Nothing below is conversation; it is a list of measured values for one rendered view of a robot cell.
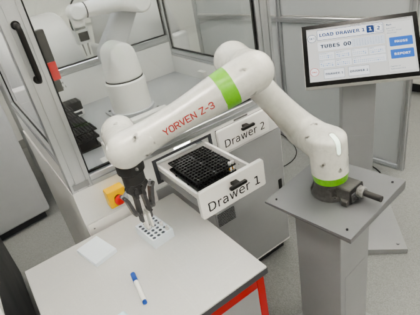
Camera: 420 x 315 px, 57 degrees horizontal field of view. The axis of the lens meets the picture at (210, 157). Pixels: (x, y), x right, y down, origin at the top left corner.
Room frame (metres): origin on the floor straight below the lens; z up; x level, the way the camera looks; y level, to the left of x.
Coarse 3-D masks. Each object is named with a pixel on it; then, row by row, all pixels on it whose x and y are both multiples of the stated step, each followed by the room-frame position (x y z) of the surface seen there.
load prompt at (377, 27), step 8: (368, 24) 1.81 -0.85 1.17; (376, 24) 1.79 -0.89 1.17; (320, 32) 1.86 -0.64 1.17; (328, 32) 1.84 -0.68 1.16; (336, 32) 1.83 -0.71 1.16; (344, 32) 1.82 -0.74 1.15; (352, 32) 1.81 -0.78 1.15; (360, 32) 1.79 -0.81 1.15; (368, 32) 1.78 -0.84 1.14; (376, 32) 1.77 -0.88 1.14; (320, 40) 1.83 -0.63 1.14
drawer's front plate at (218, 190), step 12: (252, 168) 1.17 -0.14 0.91; (228, 180) 1.12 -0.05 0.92; (240, 180) 1.14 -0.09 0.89; (252, 180) 1.17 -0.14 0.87; (264, 180) 1.20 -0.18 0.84; (204, 192) 1.07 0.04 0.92; (216, 192) 1.09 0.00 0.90; (228, 192) 1.12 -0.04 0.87; (204, 204) 1.06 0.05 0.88; (216, 204) 1.09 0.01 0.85; (228, 204) 1.11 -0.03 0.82; (204, 216) 1.06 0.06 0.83
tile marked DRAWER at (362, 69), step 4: (368, 64) 1.69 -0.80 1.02; (348, 68) 1.71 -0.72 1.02; (352, 68) 1.70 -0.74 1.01; (356, 68) 1.69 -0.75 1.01; (360, 68) 1.69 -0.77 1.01; (364, 68) 1.68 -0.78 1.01; (368, 68) 1.68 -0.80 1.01; (348, 72) 1.69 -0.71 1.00; (352, 72) 1.69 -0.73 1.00; (356, 72) 1.68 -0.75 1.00; (360, 72) 1.68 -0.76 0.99; (364, 72) 1.67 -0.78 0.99; (368, 72) 1.66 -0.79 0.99
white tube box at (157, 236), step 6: (156, 222) 1.13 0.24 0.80; (162, 222) 1.12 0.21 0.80; (138, 228) 1.12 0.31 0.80; (144, 228) 1.11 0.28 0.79; (156, 228) 1.10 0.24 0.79; (162, 228) 1.09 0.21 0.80; (138, 234) 1.12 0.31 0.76; (144, 234) 1.07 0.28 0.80; (150, 234) 1.07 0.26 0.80; (156, 234) 1.06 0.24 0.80; (162, 234) 1.05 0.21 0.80; (168, 234) 1.06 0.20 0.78; (150, 240) 1.04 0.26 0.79; (156, 240) 1.03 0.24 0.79; (162, 240) 1.05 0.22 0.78; (168, 240) 1.06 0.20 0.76; (156, 246) 1.03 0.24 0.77
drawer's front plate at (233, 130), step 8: (256, 112) 1.61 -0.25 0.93; (264, 112) 1.63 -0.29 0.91; (240, 120) 1.57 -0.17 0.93; (248, 120) 1.58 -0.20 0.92; (256, 120) 1.60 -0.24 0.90; (264, 120) 1.62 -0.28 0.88; (224, 128) 1.52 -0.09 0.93; (232, 128) 1.53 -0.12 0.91; (240, 128) 1.55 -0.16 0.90; (248, 128) 1.57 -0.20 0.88; (256, 128) 1.60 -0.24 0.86; (264, 128) 1.62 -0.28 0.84; (216, 136) 1.50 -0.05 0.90; (224, 136) 1.51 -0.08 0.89; (232, 136) 1.53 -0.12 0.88; (240, 136) 1.55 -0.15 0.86; (248, 136) 1.57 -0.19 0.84; (224, 144) 1.50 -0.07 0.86; (232, 144) 1.52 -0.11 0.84
